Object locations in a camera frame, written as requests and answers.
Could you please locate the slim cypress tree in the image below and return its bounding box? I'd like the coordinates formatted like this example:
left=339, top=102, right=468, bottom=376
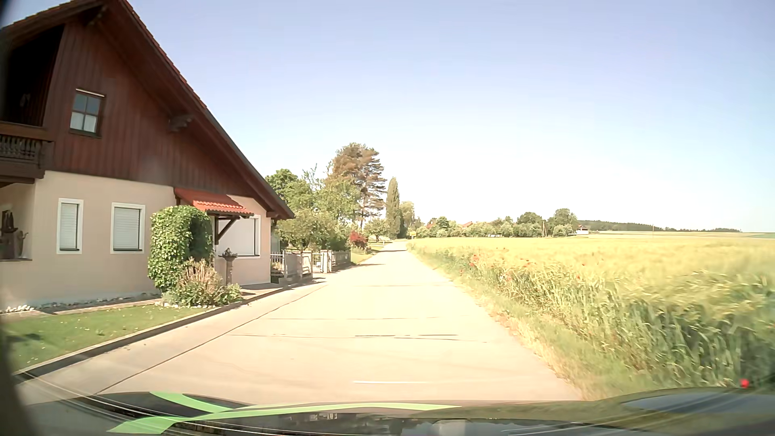
left=385, top=177, right=402, bottom=239

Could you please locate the group of garden trees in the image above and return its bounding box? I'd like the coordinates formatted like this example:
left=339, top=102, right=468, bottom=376
left=265, top=143, right=388, bottom=252

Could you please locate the white garden fence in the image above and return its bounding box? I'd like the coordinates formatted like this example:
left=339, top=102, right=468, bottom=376
left=270, top=249, right=352, bottom=282

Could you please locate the grey asphalt road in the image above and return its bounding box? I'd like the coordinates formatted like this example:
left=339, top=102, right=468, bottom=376
left=17, top=241, right=583, bottom=405

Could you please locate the distant row of trees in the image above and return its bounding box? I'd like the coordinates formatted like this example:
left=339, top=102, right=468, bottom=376
left=414, top=208, right=580, bottom=239

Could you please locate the stone garden lantern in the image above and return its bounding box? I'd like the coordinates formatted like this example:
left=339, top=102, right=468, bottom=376
left=219, top=247, right=238, bottom=287

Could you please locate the car's own bonnet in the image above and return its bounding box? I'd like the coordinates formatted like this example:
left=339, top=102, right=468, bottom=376
left=24, top=384, right=775, bottom=436

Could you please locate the low flowering shrub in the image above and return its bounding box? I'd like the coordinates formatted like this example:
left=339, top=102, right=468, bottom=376
left=162, top=259, right=244, bottom=308

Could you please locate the grass verge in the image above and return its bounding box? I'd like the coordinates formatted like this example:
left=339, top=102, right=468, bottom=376
left=409, top=247, right=661, bottom=400

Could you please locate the tall clipped green bush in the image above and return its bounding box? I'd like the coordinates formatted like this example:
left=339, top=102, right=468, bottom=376
left=148, top=205, right=214, bottom=294

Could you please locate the distant wood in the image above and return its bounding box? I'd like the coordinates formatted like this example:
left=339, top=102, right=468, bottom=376
left=579, top=220, right=742, bottom=233

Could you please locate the grain field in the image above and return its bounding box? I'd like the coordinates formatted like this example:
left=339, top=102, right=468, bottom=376
left=409, top=232, right=775, bottom=388

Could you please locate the house with brown wooden gable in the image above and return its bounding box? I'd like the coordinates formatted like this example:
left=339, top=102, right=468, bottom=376
left=0, top=0, right=295, bottom=310

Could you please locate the green lawn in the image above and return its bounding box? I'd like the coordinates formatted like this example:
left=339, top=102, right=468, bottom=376
left=0, top=304, right=207, bottom=371

